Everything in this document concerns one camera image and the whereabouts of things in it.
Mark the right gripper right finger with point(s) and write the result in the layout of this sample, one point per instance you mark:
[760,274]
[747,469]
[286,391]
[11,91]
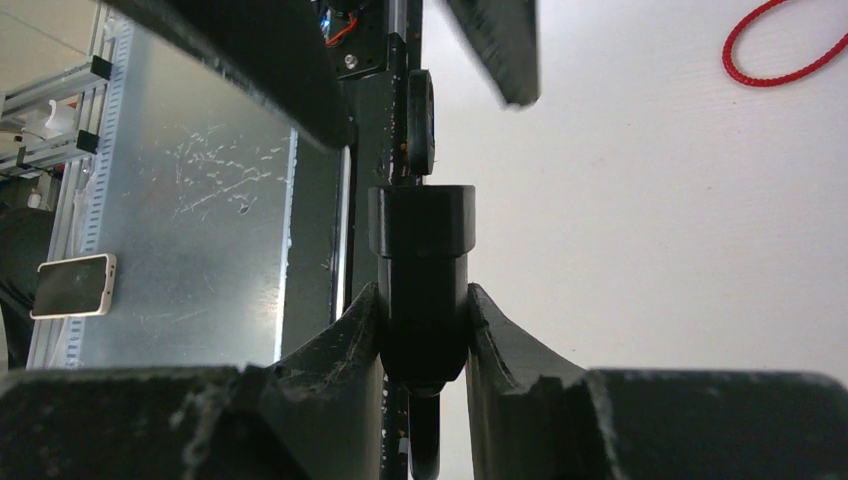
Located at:
[535,415]

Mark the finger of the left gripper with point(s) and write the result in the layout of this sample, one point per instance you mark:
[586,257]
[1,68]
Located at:
[503,36]
[272,50]

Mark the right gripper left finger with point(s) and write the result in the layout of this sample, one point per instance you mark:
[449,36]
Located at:
[219,422]

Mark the black padlock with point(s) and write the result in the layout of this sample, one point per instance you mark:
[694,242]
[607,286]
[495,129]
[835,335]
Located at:
[422,236]

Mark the smartphone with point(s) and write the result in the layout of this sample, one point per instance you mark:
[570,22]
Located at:
[76,287]

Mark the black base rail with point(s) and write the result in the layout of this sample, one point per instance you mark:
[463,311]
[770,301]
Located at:
[378,99]

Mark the red cable lock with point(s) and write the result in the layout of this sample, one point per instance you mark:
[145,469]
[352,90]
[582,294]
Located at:
[779,43]

